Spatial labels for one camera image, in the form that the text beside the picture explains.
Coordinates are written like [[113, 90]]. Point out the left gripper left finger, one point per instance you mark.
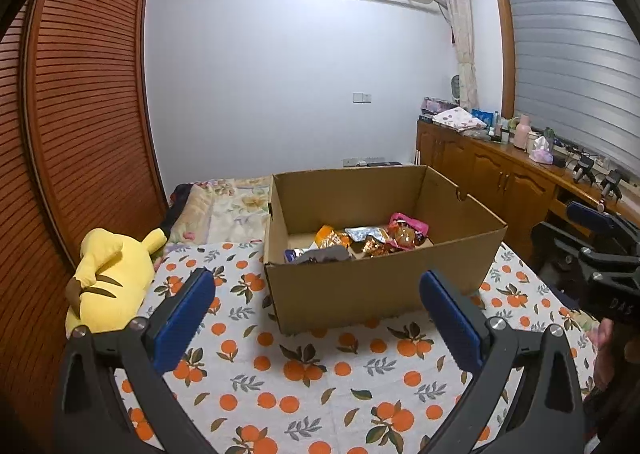
[[89, 414]]

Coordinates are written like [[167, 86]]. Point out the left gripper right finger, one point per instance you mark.
[[545, 413]]

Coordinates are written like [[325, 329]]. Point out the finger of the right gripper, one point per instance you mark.
[[604, 223], [616, 265]]

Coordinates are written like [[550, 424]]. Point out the pink bread snack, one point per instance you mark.
[[406, 233]]

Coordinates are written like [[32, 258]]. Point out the silver white snack bag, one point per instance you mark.
[[362, 233]]

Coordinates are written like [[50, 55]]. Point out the orange snack bag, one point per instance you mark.
[[327, 237]]

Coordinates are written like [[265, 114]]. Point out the white blue snack packet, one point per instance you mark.
[[299, 255]]

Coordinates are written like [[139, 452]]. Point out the gold foil wrapper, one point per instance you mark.
[[374, 248]]

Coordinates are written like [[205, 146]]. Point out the clear cracker package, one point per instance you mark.
[[335, 253]]

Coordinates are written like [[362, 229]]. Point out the person right hand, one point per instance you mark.
[[602, 338]]

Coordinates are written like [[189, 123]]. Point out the wooden sideboard cabinet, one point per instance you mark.
[[521, 192]]

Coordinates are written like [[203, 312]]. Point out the pink thermos bottle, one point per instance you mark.
[[521, 133]]

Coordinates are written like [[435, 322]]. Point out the yellow plush toy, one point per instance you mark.
[[111, 280]]

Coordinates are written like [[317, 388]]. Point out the folded floral cloth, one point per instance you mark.
[[458, 119]]

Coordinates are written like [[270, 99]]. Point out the grey window blind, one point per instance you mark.
[[577, 73]]

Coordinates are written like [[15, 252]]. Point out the small white fan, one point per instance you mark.
[[455, 89]]

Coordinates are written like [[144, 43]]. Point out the brown cardboard box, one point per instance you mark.
[[462, 241]]

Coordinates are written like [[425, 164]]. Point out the floral quilt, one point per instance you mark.
[[220, 210]]

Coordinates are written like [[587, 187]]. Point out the wooden louvered wardrobe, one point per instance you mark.
[[76, 154]]

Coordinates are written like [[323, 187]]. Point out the floral curtain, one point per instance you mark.
[[460, 14]]

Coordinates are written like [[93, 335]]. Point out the wall power strip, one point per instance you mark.
[[363, 162]]

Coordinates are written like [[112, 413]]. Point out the white wall switch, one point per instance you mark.
[[361, 98]]

